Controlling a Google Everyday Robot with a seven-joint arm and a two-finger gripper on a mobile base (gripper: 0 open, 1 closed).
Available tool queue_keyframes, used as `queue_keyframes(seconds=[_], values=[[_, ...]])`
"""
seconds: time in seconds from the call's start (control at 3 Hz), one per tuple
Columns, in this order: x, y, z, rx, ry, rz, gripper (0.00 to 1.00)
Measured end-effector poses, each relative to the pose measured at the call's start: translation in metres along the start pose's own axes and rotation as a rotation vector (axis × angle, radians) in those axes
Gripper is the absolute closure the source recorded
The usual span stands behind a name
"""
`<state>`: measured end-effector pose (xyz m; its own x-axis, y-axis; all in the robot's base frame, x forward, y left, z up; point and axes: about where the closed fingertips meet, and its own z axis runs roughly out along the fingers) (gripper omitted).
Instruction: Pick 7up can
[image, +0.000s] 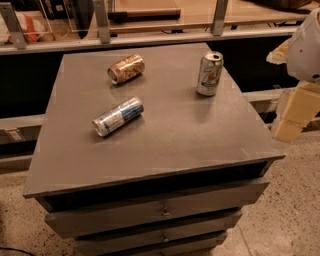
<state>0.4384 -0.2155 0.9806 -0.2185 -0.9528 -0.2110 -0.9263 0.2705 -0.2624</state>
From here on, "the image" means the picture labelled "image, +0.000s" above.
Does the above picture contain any green white 7up can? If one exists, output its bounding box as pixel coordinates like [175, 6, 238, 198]
[196, 51, 224, 96]

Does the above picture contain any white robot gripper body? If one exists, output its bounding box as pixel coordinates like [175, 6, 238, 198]
[287, 8, 320, 82]

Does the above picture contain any blue silver energy drink can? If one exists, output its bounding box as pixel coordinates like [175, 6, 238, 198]
[92, 97, 144, 137]

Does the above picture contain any orange white cloth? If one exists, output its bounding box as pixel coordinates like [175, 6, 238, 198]
[0, 12, 56, 45]

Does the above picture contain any dark cylindrical bar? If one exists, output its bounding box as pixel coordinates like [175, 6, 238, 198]
[108, 8, 181, 23]

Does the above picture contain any brown gold soda can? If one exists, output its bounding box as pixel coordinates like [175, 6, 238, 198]
[107, 54, 145, 84]

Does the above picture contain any grey drawer cabinet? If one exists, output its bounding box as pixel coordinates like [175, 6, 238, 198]
[24, 44, 283, 256]

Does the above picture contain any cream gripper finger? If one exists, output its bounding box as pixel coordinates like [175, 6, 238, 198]
[272, 81, 320, 142]
[266, 39, 290, 65]

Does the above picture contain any grey metal railing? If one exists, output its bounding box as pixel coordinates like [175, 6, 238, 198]
[0, 0, 320, 56]

